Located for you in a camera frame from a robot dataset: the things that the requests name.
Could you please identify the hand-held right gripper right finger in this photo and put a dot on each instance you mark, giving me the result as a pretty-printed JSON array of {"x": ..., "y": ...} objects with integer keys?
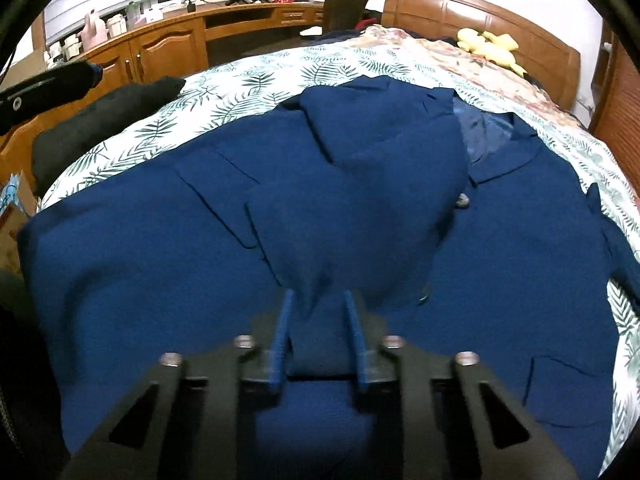
[{"x": 356, "y": 340}]

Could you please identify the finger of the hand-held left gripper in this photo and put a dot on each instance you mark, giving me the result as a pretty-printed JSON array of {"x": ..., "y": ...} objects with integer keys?
[{"x": 87, "y": 77}]

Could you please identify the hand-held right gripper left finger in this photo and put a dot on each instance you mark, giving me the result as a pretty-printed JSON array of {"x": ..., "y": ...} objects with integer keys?
[{"x": 286, "y": 330}]

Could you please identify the navy blue suit jacket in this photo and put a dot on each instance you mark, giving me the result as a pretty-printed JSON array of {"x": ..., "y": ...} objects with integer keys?
[{"x": 150, "y": 260}]

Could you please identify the pile of dark clothes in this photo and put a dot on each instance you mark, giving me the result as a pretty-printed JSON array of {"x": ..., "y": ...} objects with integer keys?
[{"x": 345, "y": 35}]

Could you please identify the pink bottle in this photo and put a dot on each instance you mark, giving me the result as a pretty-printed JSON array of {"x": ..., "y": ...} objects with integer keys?
[{"x": 95, "y": 30}]

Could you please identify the black garment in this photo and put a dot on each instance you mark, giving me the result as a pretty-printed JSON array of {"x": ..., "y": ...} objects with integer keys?
[{"x": 100, "y": 125}]

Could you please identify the white jar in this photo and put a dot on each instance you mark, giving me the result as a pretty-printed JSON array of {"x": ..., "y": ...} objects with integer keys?
[{"x": 116, "y": 25}]

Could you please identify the white bottle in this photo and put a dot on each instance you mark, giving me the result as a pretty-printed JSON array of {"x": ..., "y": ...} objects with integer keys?
[{"x": 133, "y": 16}]

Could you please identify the wooden desk with cabinets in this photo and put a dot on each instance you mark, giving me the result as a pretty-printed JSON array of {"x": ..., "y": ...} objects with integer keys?
[{"x": 165, "y": 45}]

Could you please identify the leaf print bedsheet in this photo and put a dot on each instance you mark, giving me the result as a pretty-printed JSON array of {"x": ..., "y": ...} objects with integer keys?
[{"x": 240, "y": 85}]

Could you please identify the dark brown chair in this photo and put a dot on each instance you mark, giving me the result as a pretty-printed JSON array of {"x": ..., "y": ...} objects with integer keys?
[{"x": 345, "y": 5}]

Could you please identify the floral blanket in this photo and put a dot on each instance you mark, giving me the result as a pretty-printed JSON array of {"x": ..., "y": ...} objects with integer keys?
[{"x": 425, "y": 55}]

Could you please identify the yellow plush toy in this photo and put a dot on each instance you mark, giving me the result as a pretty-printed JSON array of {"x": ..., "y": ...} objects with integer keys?
[{"x": 492, "y": 47}]

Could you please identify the wooden headboard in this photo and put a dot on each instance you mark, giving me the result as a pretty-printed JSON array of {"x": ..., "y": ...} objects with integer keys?
[{"x": 450, "y": 10}]

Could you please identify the wooden wardrobe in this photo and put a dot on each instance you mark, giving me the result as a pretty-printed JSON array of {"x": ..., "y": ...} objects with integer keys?
[{"x": 622, "y": 100}]

